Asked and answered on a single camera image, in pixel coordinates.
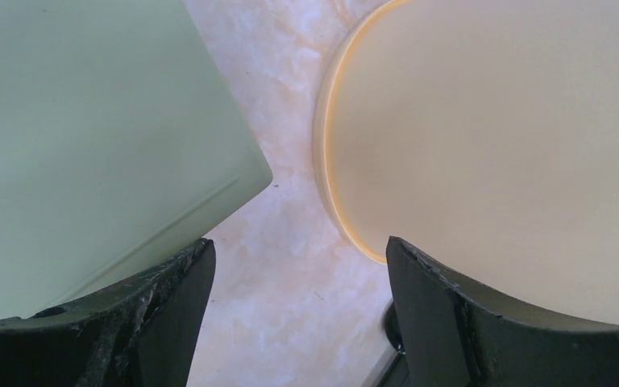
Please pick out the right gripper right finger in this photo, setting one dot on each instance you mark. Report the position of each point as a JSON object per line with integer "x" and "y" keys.
{"x": 457, "y": 331}

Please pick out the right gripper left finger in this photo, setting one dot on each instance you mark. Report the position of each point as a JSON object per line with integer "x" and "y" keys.
{"x": 140, "y": 331}

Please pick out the green plastic basket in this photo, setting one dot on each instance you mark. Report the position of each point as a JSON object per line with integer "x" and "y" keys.
{"x": 120, "y": 144}

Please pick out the yellow capybara bucket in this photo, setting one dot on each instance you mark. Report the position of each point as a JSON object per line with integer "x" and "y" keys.
{"x": 485, "y": 133}

